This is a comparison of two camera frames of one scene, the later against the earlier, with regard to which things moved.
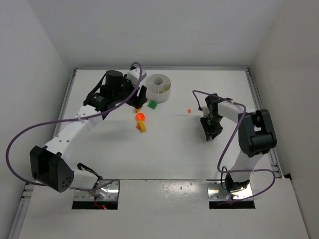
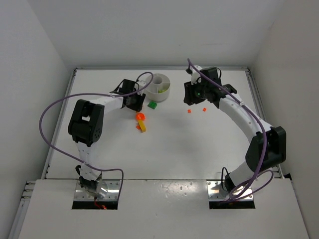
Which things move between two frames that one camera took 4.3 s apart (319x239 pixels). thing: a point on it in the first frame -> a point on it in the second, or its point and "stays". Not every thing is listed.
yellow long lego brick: x=141 y=125 stays
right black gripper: x=212 y=125 -> x=189 y=92
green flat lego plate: x=152 y=104 stays
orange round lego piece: x=140 y=116 stays
